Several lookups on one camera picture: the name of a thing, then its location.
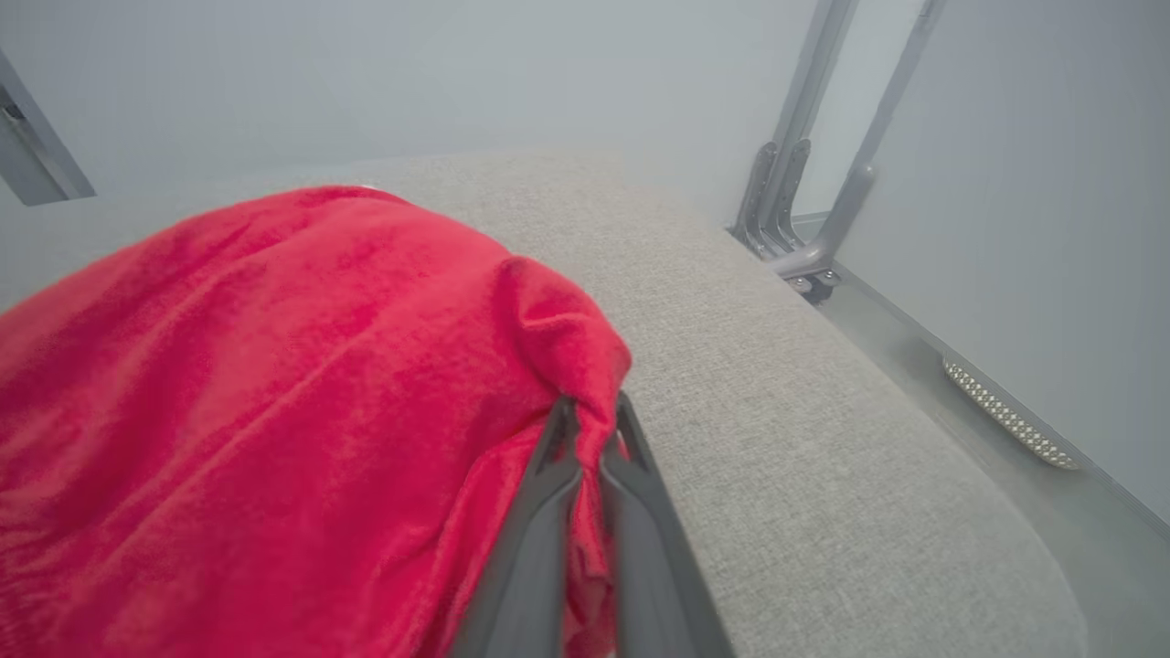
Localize grey metal partition upright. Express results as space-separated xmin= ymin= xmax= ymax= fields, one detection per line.
xmin=731 ymin=0 xmax=860 ymax=261

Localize perforated metal strip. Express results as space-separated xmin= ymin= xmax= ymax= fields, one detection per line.
xmin=941 ymin=356 xmax=1080 ymax=472

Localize grey metal partition post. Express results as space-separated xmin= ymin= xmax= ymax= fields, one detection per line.
xmin=0 ymin=50 xmax=97 ymax=207

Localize red white basketball shorts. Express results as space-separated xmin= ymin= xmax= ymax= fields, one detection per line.
xmin=0 ymin=186 xmax=633 ymax=658

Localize black caster wheel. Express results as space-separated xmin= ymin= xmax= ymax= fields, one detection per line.
xmin=791 ymin=270 xmax=840 ymax=304

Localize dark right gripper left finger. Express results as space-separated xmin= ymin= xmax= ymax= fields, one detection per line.
xmin=448 ymin=398 xmax=583 ymax=658

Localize grey curved support leg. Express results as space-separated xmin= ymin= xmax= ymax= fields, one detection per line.
xmin=768 ymin=0 xmax=947 ymax=284

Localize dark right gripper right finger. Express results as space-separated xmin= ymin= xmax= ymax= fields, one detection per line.
xmin=599 ymin=393 xmax=732 ymax=658

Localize grey fabric sofa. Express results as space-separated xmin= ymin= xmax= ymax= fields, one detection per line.
xmin=0 ymin=151 xmax=1089 ymax=658

